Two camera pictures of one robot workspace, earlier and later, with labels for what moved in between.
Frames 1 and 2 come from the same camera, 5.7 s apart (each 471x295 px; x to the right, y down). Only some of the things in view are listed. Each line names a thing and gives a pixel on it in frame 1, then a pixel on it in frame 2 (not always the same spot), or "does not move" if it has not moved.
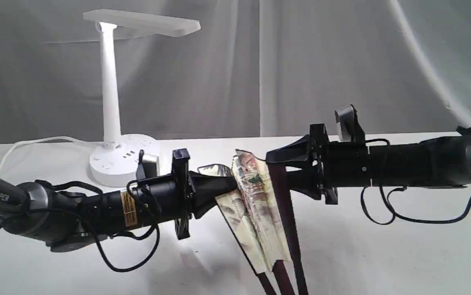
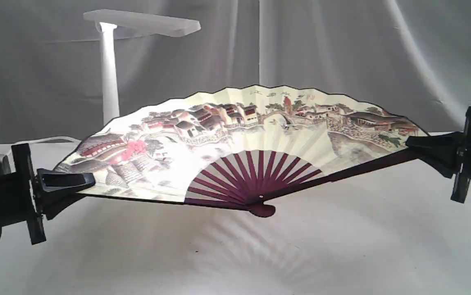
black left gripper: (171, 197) → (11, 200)
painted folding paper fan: (251, 209) → (246, 148)
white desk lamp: (113, 162) does not move
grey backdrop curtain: (256, 69) does not move
